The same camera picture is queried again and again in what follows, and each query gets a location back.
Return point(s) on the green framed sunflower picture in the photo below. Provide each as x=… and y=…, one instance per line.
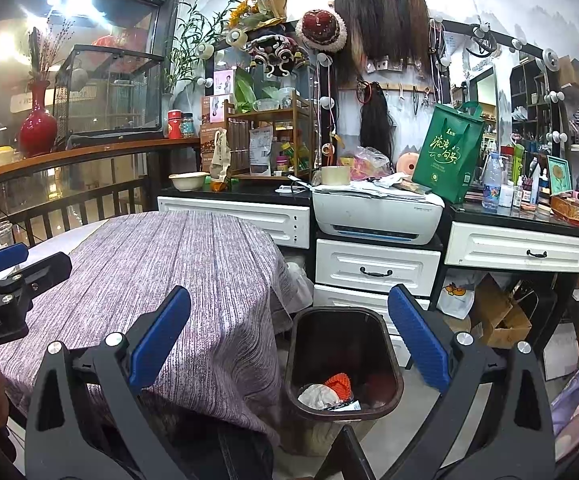
x=559, y=175

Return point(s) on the white bag with orange print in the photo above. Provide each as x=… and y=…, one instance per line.
x=454, y=297

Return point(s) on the brown printed box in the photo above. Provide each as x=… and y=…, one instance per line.
x=208, y=150

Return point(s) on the cream tape roll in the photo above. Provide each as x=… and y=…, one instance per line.
x=337, y=176

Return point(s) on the white printer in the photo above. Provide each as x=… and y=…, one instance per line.
x=379, y=217

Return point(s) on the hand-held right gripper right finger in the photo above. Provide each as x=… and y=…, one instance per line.
x=417, y=340

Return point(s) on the printed cloth pouch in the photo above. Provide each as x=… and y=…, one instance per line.
x=221, y=157

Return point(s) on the open cardboard box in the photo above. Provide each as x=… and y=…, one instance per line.
x=499, y=315

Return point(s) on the colourful snack bag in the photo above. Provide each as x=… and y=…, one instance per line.
x=369, y=160

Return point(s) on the small white bottle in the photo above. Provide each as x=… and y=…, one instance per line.
x=506, y=195

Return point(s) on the black hair bundle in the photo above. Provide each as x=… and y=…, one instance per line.
x=374, y=120

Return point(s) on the stack of papers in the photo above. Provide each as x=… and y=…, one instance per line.
x=374, y=186

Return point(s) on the ornate headdress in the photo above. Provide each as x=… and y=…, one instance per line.
x=274, y=52

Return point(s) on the pink foam roll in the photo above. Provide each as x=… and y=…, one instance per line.
x=409, y=162

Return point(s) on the red vase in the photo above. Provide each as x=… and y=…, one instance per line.
x=38, y=130

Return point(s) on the glass jar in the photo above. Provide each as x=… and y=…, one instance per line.
x=187, y=126

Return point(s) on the row of hanging hair pieces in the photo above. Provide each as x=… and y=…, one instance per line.
x=382, y=20

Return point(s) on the orange foam fruit net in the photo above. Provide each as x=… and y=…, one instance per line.
x=340, y=385

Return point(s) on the red fur-trimmed hat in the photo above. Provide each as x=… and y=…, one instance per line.
x=322, y=30

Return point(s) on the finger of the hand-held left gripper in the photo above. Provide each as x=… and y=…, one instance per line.
x=4, y=256
x=44, y=270

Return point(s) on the sunflower bouquet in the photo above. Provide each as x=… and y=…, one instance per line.
x=257, y=7

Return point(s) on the curved wooden counter ledge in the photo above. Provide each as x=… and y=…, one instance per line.
x=84, y=155

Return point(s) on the green leafy branches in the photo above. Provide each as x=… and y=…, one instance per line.
x=192, y=40

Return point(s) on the green tote bag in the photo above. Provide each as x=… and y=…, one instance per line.
x=449, y=155

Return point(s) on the dark brown trash bin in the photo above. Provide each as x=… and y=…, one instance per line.
x=344, y=345

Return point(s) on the brown wicker basket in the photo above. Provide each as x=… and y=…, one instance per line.
x=572, y=210

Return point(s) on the plastic water bottle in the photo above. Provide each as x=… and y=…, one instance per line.
x=491, y=182

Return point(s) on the white flat box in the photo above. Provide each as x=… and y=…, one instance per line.
x=559, y=350

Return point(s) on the dark wooden railing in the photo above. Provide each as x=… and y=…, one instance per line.
x=94, y=205

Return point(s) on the wooden shelf rack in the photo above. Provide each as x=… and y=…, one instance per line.
x=269, y=140

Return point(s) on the wide white drawer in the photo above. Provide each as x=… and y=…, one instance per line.
x=519, y=247

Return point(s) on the translucent white plastic bag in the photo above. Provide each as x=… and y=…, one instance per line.
x=297, y=280

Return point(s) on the glass terrarium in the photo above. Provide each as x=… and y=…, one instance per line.
x=109, y=95

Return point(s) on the dried branches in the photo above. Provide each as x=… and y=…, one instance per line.
x=49, y=50

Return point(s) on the red canister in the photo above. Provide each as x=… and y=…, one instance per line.
x=174, y=125

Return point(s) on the cream bowl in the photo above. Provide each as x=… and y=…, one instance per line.
x=188, y=181

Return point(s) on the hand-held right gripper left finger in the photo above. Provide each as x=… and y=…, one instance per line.
x=162, y=340

